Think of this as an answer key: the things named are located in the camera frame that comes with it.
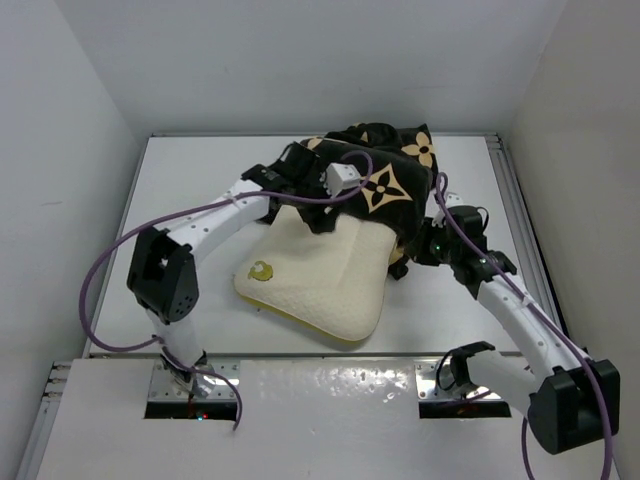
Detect black pillowcase with beige flowers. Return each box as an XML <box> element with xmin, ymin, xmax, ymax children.
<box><xmin>288</xmin><ymin>122</ymin><xmax>438</xmax><ymax>280</ymax></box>

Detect cream pillow with yellow edge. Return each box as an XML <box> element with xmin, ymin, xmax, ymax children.
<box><xmin>234</xmin><ymin>206</ymin><xmax>397</xmax><ymax>342</ymax></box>

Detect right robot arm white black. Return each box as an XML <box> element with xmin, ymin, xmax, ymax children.
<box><xmin>416</xmin><ymin>205</ymin><xmax>620</xmax><ymax>454</ymax></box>

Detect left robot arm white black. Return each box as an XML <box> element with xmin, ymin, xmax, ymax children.
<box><xmin>126</xmin><ymin>142</ymin><xmax>359</xmax><ymax>372</ymax></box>

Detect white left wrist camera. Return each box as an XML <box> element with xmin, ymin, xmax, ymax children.
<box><xmin>324</xmin><ymin>163</ymin><xmax>361</xmax><ymax>197</ymax></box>

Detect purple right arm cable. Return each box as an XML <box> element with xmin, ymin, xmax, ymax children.
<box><xmin>433</xmin><ymin>172</ymin><xmax>614</xmax><ymax>480</ymax></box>

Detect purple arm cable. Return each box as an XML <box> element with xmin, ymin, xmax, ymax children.
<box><xmin>433</xmin><ymin>172</ymin><xmax>614</xmax><ymax>480</ymax></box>
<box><xmin>79</xmin><ymin>151</ymin><xmax>375</xmax><ymax>431</ymax></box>

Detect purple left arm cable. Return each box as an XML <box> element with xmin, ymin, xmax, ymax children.
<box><xmin>79</xmin><ymin>151</ymin><xmax>375</xmax><ymax>431</ymax></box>

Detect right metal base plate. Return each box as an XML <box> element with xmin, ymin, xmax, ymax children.
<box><xmin>414</xmin><ymin>355</ymin><xmax>511</xmax><ymax>404</ymax></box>

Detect metal base plate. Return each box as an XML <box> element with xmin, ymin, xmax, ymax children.
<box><xmin>147</xmin><ymin>357</ymin><xmax>240</xmax><ymax>404</ymax></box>
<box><xmin>414</xmin><ymin>355</ymin><xmax>511</xmax><ymax>404</ymax></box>

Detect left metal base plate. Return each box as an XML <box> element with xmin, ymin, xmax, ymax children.
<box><xmin>147</xmin><ymin>357</ymin><xmax>240</xmax><ymax>404</ymax></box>

